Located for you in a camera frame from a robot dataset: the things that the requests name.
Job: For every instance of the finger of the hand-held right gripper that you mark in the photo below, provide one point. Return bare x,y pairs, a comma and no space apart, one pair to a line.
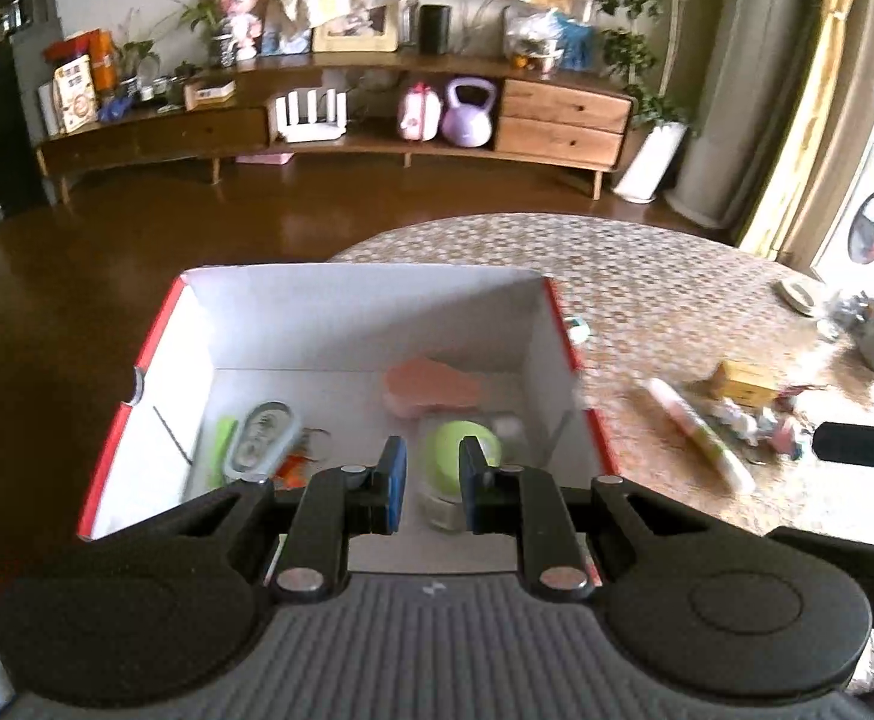
857,555
865,446

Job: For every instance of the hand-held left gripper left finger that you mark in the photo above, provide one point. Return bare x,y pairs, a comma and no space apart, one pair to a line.
392,484

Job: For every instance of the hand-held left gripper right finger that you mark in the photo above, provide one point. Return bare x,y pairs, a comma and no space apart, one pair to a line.
471,484

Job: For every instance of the green-lidded white bottle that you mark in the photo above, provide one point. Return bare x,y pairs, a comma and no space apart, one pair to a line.
437,465

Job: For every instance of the pink heart-shaped box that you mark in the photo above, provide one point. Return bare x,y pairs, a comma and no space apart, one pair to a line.
429,390

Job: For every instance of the small yellow box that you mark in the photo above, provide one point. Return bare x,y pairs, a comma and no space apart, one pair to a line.
741,382

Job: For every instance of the white and green tube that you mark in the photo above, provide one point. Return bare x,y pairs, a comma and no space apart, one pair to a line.
699,435

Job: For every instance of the green plastic stick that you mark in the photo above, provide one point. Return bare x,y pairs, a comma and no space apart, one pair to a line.
223,450

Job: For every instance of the red cardboard box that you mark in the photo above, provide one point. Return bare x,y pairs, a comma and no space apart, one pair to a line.
332,322

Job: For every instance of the clear drinking glass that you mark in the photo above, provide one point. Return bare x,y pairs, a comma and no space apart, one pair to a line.
838,315

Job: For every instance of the white small dish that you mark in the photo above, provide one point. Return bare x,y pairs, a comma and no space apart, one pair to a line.
799,292

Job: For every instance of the small teal round object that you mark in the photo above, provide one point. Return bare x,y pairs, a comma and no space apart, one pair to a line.
576,328

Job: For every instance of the pink flat box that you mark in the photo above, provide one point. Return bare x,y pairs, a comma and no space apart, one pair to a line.
264,158

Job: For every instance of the white planter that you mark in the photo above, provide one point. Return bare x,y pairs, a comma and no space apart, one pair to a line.
651,161

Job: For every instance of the yellow curtain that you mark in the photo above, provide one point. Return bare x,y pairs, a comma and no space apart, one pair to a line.
805,90

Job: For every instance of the purple kettlebell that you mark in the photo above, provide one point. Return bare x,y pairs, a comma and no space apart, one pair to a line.
468,116

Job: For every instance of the white router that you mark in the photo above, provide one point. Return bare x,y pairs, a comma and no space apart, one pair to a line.
309,124

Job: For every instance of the pink toy suitcase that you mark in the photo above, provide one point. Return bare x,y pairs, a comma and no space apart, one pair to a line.
418,112

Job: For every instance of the grey standing air conditioner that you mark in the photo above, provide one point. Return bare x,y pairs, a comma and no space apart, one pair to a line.
737,90

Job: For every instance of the wooden media cabinet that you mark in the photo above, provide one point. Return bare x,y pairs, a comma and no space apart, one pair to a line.
564,109

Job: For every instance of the white and brown small box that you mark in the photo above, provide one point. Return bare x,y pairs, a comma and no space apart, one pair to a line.
208,92

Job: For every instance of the clear plastic bag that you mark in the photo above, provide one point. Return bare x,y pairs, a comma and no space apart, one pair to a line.
531,37

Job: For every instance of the blue packet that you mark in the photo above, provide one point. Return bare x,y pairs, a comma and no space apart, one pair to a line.
576,41

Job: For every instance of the black cylinder speaker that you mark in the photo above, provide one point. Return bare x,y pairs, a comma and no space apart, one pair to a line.
435,28

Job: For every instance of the tall green houseplant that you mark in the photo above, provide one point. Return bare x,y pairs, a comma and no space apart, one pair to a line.
628,52

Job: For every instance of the blue cloth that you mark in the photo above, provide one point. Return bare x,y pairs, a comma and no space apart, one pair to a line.
114,109

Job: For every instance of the grey cushion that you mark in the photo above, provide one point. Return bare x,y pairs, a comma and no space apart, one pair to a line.
474,7

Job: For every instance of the pink doll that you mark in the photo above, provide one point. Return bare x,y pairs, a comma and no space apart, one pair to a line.
242,7

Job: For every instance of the brown and white snack bag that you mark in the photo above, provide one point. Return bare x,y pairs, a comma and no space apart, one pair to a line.
77,94

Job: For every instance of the small grassy potted plant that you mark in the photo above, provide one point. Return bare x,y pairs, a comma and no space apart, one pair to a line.
133,52

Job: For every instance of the small leafy potted plant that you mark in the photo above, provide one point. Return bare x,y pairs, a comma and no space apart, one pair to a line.
204,15

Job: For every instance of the black cabinet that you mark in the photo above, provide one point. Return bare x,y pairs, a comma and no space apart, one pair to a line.
2,127

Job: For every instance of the red and orange box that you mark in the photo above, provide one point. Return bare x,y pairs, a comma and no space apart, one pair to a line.
88,45

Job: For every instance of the cream picture frame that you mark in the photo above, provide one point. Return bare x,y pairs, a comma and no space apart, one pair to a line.
354,37

